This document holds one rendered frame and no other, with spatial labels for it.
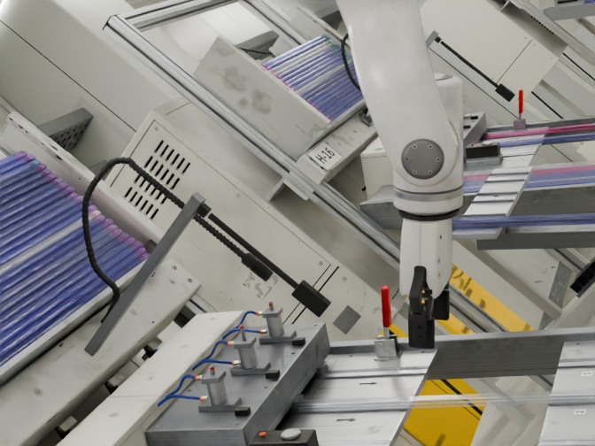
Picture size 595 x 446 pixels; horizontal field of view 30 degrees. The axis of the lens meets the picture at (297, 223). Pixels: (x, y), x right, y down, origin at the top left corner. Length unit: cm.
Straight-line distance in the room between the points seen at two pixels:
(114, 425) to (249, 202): 118
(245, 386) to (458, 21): 459
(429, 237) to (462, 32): 464
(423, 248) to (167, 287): 52
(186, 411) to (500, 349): 47
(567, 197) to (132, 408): 119
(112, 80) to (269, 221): 234
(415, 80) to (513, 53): 469
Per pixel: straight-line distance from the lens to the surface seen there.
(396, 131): 122
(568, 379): 148
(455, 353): 163
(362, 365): 162
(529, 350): 161
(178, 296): 171
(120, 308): 146
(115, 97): 476
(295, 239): 249
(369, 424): 144
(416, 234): 132
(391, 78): 122
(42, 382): 143
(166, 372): 152
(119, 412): 143
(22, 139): 183
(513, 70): 592
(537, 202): 234
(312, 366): 158
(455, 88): 130
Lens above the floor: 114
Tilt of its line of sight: 4 degrees up
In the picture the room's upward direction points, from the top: 51 degrees counter-clockwise
